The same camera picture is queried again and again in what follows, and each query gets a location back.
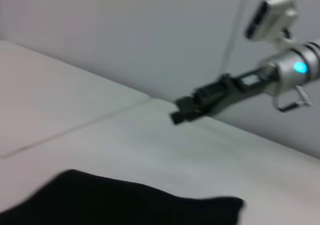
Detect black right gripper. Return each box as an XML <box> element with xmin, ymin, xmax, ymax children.
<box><xmin>169</xmin><ymin>68</ymin><xmax>276</xmax><ymax>125</ymax></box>

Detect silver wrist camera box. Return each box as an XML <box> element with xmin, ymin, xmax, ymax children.
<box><xmin>243</xmin><ymin>0</ymin><xmax>300</xmax><ymax>43</ymax></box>

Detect black gripper cable with plug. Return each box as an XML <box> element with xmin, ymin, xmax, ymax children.
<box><xmin>273</xmin><ymin>84</ymin><xmax>314</xmax><ymax>113</ymax></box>

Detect black shirt with white print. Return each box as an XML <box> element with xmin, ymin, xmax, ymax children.
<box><xmin>0</xmin><ymin>168</ymin><xmax>246</xmax><ymax>225</ymax></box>

